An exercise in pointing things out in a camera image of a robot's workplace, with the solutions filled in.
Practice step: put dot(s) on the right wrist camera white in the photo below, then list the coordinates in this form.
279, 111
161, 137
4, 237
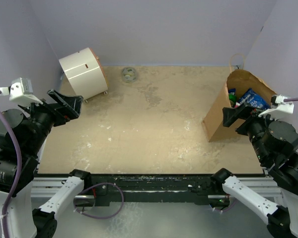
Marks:
281, 107

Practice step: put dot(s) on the white cylindrical container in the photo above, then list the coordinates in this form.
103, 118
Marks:
85, 73

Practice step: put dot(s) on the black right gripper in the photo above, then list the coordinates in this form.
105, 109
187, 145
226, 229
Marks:
229, 114

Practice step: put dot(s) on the blue chips bag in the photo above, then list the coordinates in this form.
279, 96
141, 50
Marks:
254, 99

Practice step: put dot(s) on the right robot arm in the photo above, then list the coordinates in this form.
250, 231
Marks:
275, 144

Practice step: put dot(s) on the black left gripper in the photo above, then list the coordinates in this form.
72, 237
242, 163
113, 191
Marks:
70, 106

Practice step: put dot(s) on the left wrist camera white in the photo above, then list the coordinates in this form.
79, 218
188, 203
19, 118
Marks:
20, 92

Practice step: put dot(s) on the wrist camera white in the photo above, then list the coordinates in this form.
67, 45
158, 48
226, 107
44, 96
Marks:
20, 92
281, 107

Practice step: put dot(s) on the brown paper bag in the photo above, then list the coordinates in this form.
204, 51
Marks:
241, 80

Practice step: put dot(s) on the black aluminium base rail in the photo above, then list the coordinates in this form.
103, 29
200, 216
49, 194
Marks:
165, 188

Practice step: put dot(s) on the clear plastic tape roll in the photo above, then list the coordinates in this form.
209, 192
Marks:
129, 74

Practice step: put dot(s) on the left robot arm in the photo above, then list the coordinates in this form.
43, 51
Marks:
23, 132

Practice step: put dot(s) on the green snack packet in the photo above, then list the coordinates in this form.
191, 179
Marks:
232, 97

